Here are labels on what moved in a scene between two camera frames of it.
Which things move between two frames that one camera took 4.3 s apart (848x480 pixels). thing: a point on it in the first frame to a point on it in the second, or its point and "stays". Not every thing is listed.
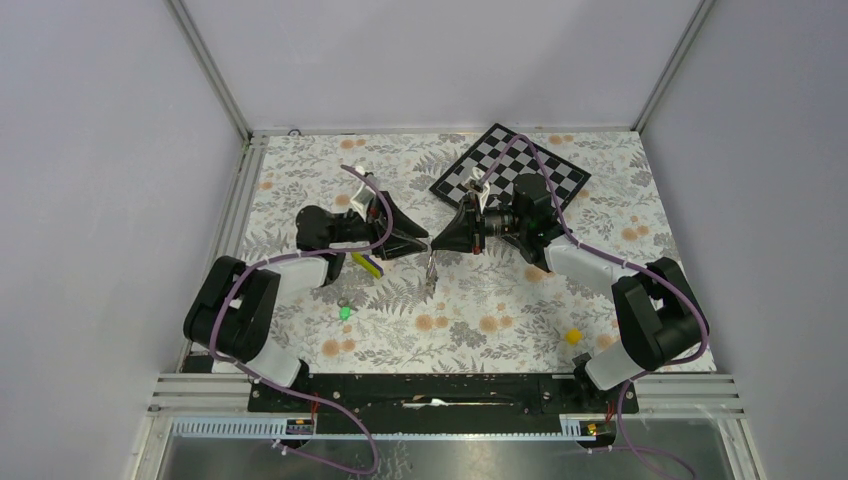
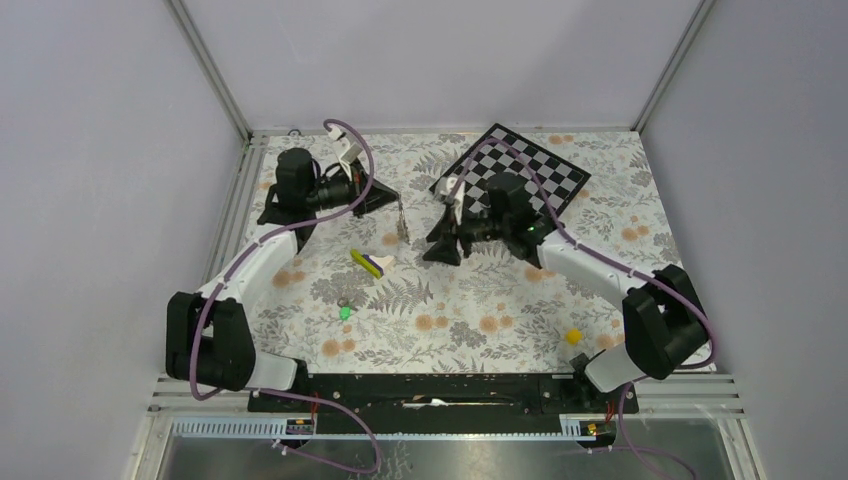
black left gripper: x=377 y=230 to x=377 y=196
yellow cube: x=574 y=336 stays
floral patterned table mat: x=438 y=310 stays
